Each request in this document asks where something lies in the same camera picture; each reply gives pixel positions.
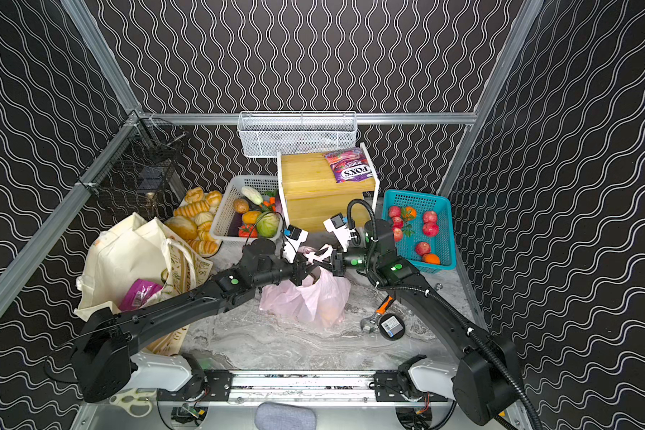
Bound pink plastic grocery bag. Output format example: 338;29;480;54
259;266;351;329

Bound purple snack packet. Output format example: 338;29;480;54
118;279;163;312

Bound cream canvas tote bag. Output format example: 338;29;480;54
73;210;214;357

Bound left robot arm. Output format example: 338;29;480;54
70;239;315;403

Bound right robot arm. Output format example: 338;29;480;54
324;213;542;429

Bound orange box cutter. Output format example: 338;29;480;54
360;295;395;333

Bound green cabbage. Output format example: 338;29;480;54
255;211;281;238

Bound red tomato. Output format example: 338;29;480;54
238;224;258;239

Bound orange fruit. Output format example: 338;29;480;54
422;254;441;265

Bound yellow orange vegetable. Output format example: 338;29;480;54
242;211;262;225

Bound wooden two-tier shelf rack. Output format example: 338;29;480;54
277;152;380;233

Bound teal plastic fruit basket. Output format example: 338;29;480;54
383;190;456;273

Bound black round tape measure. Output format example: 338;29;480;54
378;314;406;341

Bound red apple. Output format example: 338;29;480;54
422;221;440;238

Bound brown potato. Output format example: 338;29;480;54
233;198;250;214

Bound purple Fox's candy bag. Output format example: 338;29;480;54
324;148;373;184

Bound white plastic vegetable basket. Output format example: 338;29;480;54
210;176;284;244

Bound large bread loaf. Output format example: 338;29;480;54
165;216;198;241

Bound long braided bread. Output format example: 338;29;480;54
173;200;211;219

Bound grey cloth pad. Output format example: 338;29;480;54
254;402;317;430

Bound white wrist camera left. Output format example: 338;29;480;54
282;225;308;263

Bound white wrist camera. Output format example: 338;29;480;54
282;225;308;263
324;213;360;252

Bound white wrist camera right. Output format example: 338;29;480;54
324;213;360;252

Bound metal base rail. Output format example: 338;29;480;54
186;367;455;407

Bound white wire wall basket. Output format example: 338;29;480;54
238;111;358;158

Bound black wire wall basket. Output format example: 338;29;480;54
80;116;187;220

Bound scissors with cream handles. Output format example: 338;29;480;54
109;389;157;419

